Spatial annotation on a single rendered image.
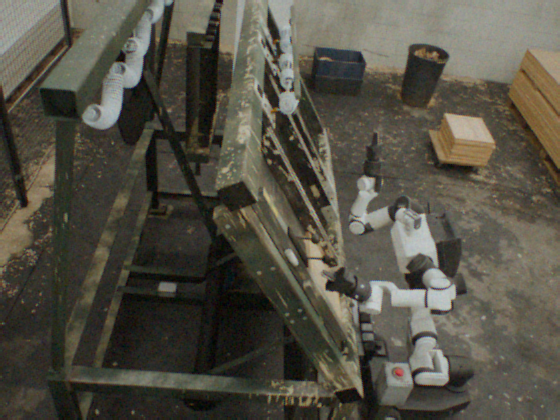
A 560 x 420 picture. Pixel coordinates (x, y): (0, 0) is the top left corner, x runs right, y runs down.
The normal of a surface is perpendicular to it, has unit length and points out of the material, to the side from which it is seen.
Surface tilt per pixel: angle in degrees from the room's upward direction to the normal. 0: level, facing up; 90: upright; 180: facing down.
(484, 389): 0
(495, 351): 0
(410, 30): 90
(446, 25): 90
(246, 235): 90
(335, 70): 90
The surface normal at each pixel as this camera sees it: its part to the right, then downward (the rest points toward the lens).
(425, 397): 0.13, -0.76
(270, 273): 0.01, 0.64
